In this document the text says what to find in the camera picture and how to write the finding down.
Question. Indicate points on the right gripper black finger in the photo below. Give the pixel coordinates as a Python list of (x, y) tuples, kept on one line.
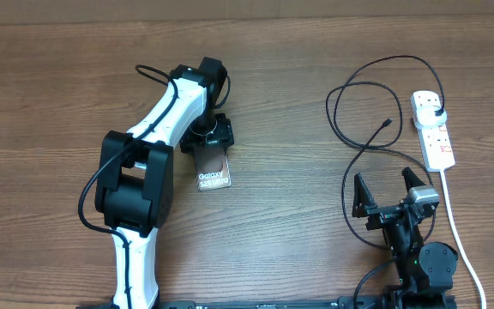
[(411, 179), (363, 201)]

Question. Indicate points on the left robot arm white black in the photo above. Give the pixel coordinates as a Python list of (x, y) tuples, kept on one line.
[(130, 195)]

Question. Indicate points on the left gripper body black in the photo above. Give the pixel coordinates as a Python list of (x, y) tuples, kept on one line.
[(210, 131)]

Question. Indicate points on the white charger plug adapter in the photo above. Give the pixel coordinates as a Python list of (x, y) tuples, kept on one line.
[(425, 117)]

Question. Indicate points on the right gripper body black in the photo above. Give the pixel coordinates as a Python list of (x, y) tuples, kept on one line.
[(380, 218)]

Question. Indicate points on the white power strip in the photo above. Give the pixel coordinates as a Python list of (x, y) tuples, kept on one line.
[(434, 142)]

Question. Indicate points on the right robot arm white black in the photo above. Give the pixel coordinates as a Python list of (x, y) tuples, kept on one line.
[(425, 269)]

